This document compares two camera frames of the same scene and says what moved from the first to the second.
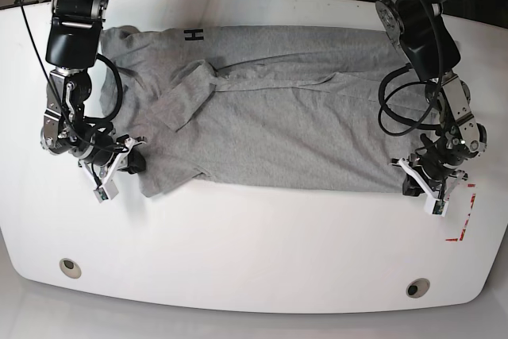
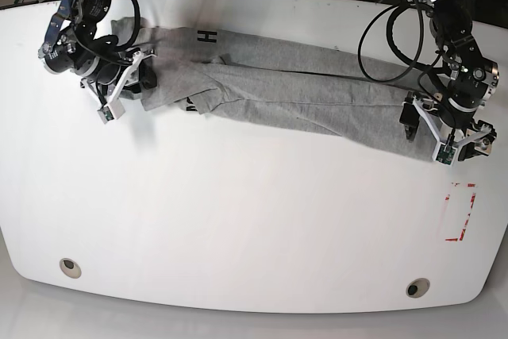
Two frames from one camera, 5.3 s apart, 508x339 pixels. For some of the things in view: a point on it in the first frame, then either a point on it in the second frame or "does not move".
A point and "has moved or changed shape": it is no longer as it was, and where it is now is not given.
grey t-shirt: (255, 109) has moved or changed shape
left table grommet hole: (70, 268) does not move
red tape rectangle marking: (460, 238) does not move
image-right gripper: (436, 185) → (480, 140)
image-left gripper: (102, 156) → (108, 79)
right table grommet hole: (417, 287) does not move
